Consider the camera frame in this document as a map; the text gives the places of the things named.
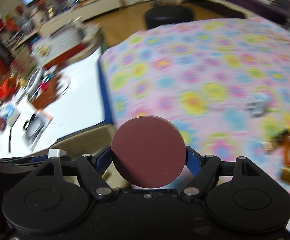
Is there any maroon round compact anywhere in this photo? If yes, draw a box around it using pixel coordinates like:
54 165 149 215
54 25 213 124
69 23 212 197
111 116 186 189

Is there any gold lipstick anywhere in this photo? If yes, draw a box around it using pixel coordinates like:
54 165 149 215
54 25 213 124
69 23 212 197
280 168 290 185

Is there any fabric-lined woven basket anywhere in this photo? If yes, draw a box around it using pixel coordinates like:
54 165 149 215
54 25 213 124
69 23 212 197
48 123 136 188

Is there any black pen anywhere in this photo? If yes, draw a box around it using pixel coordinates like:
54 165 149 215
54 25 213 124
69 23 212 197
8 126 12 153

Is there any tissue pack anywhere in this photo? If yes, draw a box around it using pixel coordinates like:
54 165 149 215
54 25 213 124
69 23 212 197
0 103 21 127

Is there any blue foam table edge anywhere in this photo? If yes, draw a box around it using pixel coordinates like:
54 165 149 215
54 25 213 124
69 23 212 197
56 60 115 142

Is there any red plastic bag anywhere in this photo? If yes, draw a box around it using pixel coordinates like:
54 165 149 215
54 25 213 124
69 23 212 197
0 76 19 101

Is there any silver crumpled object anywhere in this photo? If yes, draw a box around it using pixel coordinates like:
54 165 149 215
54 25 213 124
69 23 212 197
245 93 271 118

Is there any pink floral fleece blanket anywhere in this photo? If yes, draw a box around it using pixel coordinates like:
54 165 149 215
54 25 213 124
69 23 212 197
99 16 290 238

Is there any brown leather organizer tray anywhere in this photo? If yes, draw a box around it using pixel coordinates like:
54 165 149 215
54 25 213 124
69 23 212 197
28 75 70 110

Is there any desk calendar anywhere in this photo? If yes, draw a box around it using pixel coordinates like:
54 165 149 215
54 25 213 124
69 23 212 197
31 22 85 69

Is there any black round stool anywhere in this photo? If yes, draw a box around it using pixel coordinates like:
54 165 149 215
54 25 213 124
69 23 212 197
144 5 194 29

